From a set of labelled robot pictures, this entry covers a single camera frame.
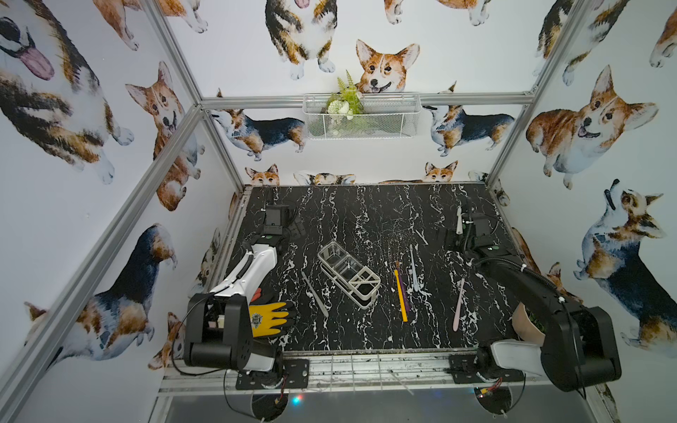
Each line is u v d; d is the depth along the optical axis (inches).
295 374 28.9
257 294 34.5
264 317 32.3
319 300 34.5
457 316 32.9
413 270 37.2
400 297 34.5
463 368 29.0
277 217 26.8
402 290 35.2
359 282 35.2
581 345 18.3
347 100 32.3
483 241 26.2
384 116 36.4
